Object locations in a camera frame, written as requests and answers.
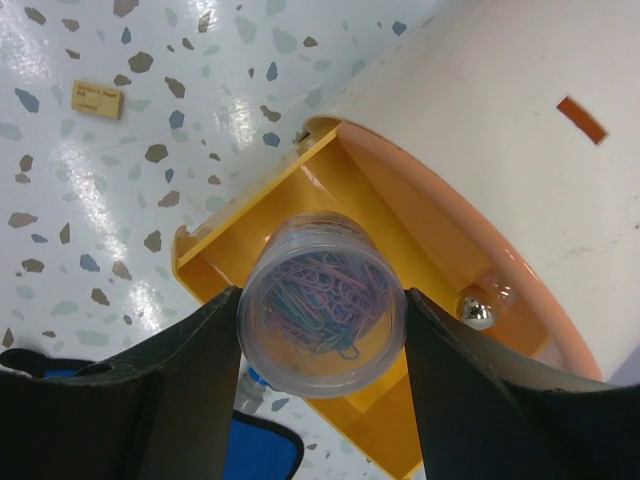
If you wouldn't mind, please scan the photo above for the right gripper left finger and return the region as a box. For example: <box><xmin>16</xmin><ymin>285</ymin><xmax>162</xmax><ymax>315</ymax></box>
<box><xmin>1</xmin><ymin>287</ymin><xmax>241</xmax><ymax>479</ymax></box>

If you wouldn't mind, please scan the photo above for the blue microfiber cloth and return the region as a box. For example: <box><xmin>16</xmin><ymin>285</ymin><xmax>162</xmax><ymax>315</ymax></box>
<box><xmin>1</xmin><ymin>348</ymin><xmax>304</xmax><ymax>479</ymax></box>

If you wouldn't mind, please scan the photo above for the blue grey glue stick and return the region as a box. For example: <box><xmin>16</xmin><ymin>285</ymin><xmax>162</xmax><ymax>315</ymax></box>
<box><xmin>234</xmin><ymin>366</ymin><xmax>273</xmax><ymax>415</ymax></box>

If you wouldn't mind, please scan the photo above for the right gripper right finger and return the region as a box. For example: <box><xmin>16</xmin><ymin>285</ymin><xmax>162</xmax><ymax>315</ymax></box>
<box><xmin>405</xmin><ymin>289</ymin><xmax>639</xmax><ymax>479</ymax></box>

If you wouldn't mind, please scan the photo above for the small tan eraser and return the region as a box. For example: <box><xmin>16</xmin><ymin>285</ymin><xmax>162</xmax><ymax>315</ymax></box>
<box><xmin>71</xmin><ymin>80</ymin><xmax>124</xmax><ymax>120</ymax></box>

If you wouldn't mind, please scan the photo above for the round beige drawer organizer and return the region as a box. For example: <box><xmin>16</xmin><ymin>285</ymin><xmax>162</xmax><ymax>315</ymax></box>
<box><xmin>173</xmin><ymin>1</ymin><xmax>639</xmax><ymax>478</ymax></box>

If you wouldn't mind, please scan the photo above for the purple glitter tape roll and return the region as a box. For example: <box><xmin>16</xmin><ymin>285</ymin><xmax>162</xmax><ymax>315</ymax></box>
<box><xmin>237</xmin><ymin>211</ymin><xmax>407</xmax><ymax>399</ymax></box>

